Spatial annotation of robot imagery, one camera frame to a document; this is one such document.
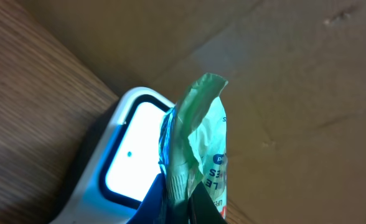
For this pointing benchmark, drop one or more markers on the teal snack packet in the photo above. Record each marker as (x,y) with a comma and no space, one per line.
(193,147)

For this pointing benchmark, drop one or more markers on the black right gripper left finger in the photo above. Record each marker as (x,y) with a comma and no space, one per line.
(153,208)

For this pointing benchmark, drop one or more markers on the white barcode scanner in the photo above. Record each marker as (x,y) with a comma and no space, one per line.
(116,163)

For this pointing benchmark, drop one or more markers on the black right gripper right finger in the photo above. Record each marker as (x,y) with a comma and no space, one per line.
(202,209)

